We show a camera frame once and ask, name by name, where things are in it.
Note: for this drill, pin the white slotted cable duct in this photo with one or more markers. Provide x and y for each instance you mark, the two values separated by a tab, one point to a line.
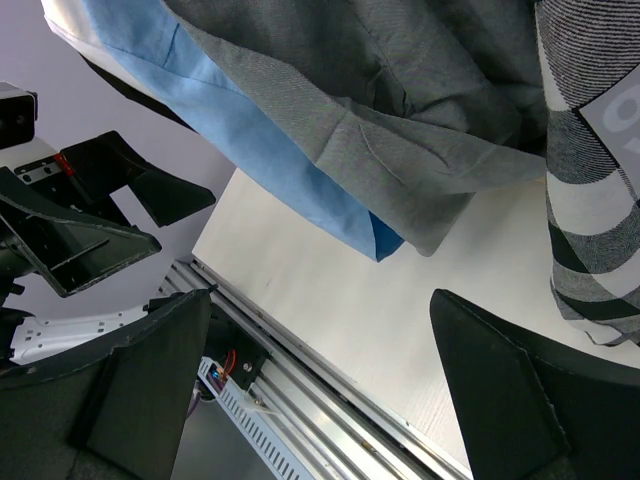
254	424

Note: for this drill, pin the black white checked shirt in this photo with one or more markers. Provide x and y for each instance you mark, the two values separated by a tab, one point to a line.
589	55

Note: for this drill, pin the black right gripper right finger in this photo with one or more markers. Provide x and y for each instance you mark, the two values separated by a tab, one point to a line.
529	407

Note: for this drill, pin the blue shirt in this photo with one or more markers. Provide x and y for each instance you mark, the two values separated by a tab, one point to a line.
152	46

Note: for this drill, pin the grey shirt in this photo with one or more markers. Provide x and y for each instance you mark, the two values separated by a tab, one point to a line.
411	107

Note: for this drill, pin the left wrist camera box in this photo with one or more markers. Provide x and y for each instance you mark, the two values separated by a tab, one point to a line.
18	115

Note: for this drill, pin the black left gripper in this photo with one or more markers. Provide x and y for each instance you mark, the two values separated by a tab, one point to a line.
35	215

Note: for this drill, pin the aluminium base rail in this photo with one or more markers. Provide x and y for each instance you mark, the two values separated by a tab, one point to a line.
336	430

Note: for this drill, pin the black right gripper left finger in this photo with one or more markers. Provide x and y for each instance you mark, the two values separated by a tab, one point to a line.
111	408

